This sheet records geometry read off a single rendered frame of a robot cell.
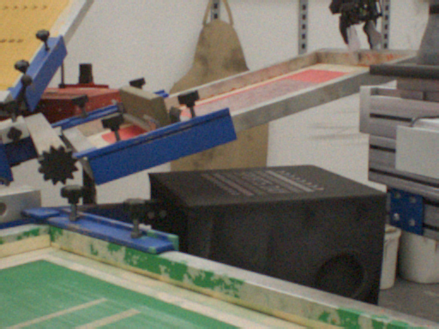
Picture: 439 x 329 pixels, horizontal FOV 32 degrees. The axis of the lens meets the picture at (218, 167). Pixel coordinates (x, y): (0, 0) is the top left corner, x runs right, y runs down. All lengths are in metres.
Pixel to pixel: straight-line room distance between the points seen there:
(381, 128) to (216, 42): 2.51
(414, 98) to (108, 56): 2.59
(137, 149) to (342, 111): 2.79
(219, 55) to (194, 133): 2.37
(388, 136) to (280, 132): 2.66
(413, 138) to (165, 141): 0.54
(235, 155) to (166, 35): 0.70
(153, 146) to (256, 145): 2.49
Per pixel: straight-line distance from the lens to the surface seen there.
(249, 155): 3.98
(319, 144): 4.17
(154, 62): 3.85
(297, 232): 1.74
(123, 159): 1.50
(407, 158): 1.20
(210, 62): 3.87
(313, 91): 1.62
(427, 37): 1.35
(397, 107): 1.41
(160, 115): 1.61
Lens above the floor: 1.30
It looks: 9 degrees down
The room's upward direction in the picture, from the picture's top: straight up
